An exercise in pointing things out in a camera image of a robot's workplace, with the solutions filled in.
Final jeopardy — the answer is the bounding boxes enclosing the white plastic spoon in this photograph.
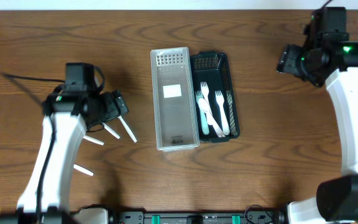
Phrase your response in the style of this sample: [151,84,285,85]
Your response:
[73,164,94,177]
[198,98,225,138]
[102,123,121,139]
[83,135,104,146]
[118,116,137,142]

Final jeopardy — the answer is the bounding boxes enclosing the white plastic fork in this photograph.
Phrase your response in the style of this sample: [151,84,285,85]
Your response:
[215,91,230,136]
[195,91,209,135]
[201,82,212,125]

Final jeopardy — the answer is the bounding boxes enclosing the dark green plastic basket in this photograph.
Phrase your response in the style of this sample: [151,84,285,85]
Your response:
[190,51,240,143]

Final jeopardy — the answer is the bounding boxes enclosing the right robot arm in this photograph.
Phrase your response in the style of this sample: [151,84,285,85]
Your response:
[277,41,358,223]

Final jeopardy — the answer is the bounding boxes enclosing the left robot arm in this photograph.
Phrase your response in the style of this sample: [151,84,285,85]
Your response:
[0,90,128,223]

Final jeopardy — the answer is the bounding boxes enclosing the clear white plastic basket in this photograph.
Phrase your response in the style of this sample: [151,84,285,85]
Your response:
[150,47,200,152]

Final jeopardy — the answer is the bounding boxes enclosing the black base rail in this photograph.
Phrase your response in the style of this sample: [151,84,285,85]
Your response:
[70,203,352,224]

